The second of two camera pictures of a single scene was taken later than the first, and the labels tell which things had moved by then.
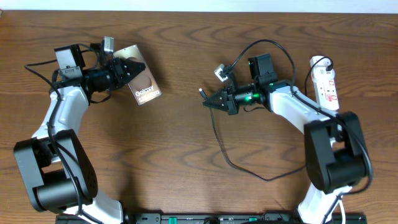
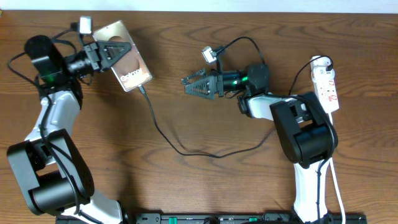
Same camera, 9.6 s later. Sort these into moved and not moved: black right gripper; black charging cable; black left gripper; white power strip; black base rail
Moved: black left gripper; black charging cable; black right gripper
Not moved: black base rail; white power strip
